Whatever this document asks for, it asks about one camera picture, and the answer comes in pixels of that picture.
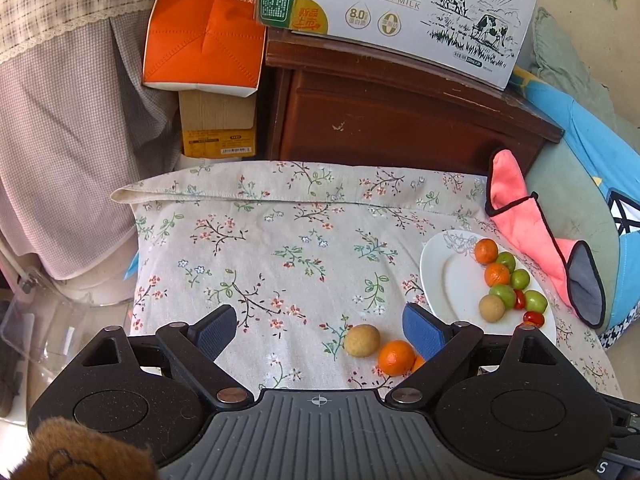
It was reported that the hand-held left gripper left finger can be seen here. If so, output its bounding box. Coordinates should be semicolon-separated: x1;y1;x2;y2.
70;304;251;410

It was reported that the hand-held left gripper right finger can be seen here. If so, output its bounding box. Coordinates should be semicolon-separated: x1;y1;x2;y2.
385;302;573;409

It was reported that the white plate with flower print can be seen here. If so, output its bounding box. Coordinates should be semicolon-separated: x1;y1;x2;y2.
420;230;558;357

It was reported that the brown longan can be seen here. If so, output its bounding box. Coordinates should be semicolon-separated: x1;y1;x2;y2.
343;324;381;359
478;294;505;322

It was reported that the floral cloth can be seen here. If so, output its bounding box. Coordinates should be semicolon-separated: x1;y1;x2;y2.
111;159;624;413

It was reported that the pink oven mitt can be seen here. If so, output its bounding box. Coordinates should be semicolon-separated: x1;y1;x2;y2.
484;147;607;330

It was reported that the clear plastic container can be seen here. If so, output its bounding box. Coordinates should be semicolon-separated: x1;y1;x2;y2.
0;264;137;427

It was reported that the brown plush sleeve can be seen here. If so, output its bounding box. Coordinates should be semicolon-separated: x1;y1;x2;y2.
10;416;159;480

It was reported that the brown cardboard box yellow label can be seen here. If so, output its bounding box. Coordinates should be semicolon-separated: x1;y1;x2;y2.
178;87;259;161

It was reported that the dark wooden nightstand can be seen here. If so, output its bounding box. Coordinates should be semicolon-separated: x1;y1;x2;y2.
263;27;566;179

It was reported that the pink checked cloth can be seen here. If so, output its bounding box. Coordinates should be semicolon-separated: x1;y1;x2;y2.
0;10;184;282

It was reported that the blue cushion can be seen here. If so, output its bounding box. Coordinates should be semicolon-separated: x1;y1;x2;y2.
509;65;640;333

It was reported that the orange cardboard box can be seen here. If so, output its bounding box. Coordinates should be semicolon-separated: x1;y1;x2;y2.
142;0;269;101

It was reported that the crumpled grey-green cloth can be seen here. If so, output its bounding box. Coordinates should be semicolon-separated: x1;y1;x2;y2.
531;7;618;126

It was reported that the white milk carton box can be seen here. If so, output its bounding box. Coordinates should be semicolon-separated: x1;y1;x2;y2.
257;0;540;92

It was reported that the beige checked curtain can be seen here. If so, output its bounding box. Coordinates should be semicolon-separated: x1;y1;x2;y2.
0;0;177;67

